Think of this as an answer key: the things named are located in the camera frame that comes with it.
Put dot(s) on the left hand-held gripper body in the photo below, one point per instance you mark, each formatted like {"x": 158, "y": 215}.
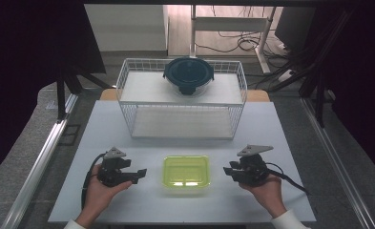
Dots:
{"x": 110, "y": 175}

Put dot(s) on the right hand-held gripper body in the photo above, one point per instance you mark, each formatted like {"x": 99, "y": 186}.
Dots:
{"x": 253, "y": 170}

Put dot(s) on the yellow-green rectangular lidded container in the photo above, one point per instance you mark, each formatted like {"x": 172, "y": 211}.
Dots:
{"x": 185, "y": 171}

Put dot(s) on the round dark blue lidded container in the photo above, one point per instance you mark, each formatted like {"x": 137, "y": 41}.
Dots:
{"x": 188, "y": 74}

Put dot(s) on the person's left hand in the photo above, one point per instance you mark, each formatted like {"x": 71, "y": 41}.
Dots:
{"x": 96, "y": 197}

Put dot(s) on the person's right hand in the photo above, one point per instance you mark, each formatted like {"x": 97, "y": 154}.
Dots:
{"x": 271, "y": 194}

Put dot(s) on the wooden table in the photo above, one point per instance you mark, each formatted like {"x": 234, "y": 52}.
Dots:
{"x": 108, "y": 94}

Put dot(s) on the black metal stand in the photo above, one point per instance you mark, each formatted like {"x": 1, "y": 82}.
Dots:
{"x": 318, "y": 95}
{"x": 61, "y": 98}

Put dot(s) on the white power strip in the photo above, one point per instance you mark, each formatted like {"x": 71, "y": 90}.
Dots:
{"x": 285, "y": 75}

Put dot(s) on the dark curtain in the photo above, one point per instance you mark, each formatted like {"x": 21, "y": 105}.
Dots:
{"x": 23, "y": 63}
{"x": 366, "y": 79}

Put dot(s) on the aluminium rail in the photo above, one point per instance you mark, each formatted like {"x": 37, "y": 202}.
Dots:
{"x": 38, "y": 165}
{"x": 334, "y": 152}

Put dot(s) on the white desk frame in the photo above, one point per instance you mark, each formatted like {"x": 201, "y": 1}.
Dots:
{"x": 229, "y": 24}

